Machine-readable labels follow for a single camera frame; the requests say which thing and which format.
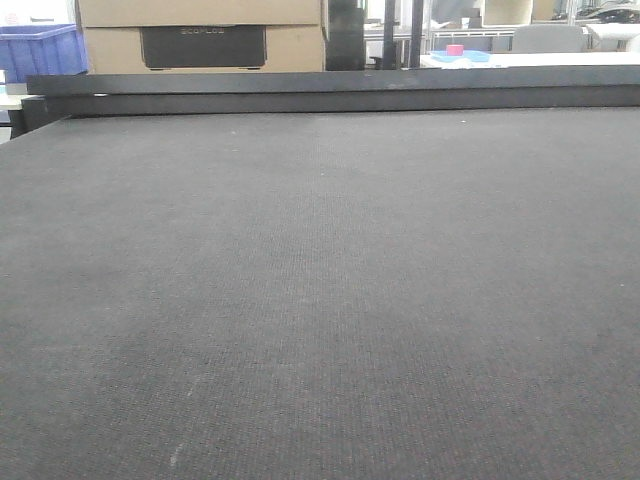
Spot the dark grey conveyor belt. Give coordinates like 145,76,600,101
1,108,639,479

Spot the black tall box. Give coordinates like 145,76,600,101
326,0,365,71

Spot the lower cardboard box black print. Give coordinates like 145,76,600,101
83,25,325,74

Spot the upper cardboard box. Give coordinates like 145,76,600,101
78,0,326,27

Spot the pink tape roll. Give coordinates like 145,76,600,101
446,44,464,56

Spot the white background table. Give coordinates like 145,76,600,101
420,52,639,69

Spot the blue plastic crate background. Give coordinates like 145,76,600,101
1,24,88,83

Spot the black vertical post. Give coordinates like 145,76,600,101
409,0,425,69

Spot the black conveyor side rail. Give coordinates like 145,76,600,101
26,65,639,117

